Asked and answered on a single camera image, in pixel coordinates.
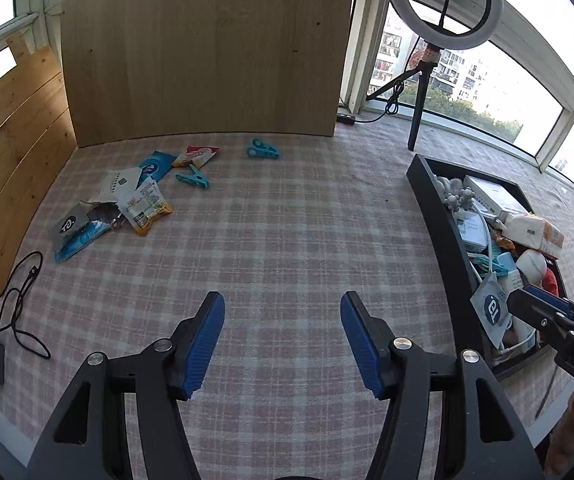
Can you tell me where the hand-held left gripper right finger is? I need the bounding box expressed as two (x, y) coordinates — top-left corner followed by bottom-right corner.
(340, 291), (542, 480)

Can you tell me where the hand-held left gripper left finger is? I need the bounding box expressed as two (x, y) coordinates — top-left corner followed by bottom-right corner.
(27, 291), (226, 480)

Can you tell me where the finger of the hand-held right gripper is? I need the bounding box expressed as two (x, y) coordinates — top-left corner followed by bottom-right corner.
(523, 285), (574, 317)
(507, 290), (568, 334)

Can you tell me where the grey packet white logo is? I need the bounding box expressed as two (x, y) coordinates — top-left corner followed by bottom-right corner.
(469, 274), (514, 349)
(52, 201), (100, 251)

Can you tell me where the orange white tissue packet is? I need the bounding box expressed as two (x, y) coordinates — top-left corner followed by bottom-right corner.
(504, 212), (566, 260)

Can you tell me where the black tray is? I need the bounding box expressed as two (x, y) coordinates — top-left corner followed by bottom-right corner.
(406, 153), (568, 382)

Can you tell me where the person's right forearm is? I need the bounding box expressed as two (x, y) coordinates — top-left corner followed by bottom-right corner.
(547, 385), (574, 477)

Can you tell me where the white blue lotion tube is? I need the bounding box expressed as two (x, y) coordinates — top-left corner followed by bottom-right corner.
(499, 270), (538, 347)

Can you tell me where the white cup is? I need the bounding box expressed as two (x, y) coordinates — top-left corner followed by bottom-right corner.
(516, 249), (550, 287)

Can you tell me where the grey rectangular case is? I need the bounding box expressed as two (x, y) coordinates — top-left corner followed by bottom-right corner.
(454, 207), (490, 254)

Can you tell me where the white cardboard box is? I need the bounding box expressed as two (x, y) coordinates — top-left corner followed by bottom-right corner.
(463, 175), (535, 222)

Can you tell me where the plaid tablecloth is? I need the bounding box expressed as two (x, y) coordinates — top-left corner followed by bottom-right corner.
(0, 115), (574, 480)

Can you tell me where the grey knobbly toy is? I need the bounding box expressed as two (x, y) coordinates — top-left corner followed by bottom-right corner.
(432, 174), (476, 211)

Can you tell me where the light blue packet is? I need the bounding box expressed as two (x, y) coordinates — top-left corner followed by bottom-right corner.
(54, 222), (112, 264)

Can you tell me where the dark foil packet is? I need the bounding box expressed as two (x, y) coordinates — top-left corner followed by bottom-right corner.
(87, 202), (126, 231)

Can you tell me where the white packet dark logo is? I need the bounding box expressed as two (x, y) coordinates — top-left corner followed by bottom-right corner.
(98, 167), (144, 209)

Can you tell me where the black tripod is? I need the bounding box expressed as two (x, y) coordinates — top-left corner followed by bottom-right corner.
(367, 45), (444, 152)

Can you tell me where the pine plank panel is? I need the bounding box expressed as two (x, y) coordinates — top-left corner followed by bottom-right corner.
(0, 35), (78, 294)

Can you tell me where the red white paper tag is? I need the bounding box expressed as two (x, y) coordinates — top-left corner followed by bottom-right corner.
(409, 45), (436, 69)

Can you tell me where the wooden board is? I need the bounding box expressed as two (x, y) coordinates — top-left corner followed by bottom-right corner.
(61, 0), (356, 149)

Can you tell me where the black power cable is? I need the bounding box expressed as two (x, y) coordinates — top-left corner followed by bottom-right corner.
(0, 251), (52, 361)

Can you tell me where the black cable with controller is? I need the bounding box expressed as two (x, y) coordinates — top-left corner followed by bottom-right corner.
(337, 57), (408, 127)

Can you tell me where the white ring light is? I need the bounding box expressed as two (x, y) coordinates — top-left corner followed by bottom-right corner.
(384, 0), (504, 52)

